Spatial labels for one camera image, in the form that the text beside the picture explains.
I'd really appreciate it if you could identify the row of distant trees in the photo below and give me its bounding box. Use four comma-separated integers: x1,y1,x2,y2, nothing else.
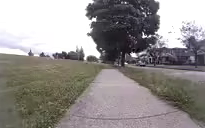
27,45,99,63

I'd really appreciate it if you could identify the vehicle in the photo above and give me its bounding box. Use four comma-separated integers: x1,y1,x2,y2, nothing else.
135,60,147,67

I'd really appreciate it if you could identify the grey concrete path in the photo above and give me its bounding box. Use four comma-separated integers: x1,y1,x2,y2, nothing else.
56,68,204,128

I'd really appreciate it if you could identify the large dark tree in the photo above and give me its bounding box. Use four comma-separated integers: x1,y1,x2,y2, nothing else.
85,0,161,68

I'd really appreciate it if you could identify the wide grass field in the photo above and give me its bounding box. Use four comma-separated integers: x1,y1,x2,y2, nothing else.
0,52,106,128

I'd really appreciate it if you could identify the row of houses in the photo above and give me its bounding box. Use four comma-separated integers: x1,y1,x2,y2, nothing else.
136,35,205,67

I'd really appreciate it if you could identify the grass strip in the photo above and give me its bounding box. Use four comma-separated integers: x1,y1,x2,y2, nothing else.
118,65,205,128

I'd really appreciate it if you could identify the grass lawn beyond road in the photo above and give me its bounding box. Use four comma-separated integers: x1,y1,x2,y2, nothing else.
146,63,205,72

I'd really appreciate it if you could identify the grey asphalt road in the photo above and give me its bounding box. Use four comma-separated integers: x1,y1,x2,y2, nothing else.
128,64,205,84

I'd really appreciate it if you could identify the thin sparse tree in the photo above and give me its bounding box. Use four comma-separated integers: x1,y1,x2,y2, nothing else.
178,20,205,69

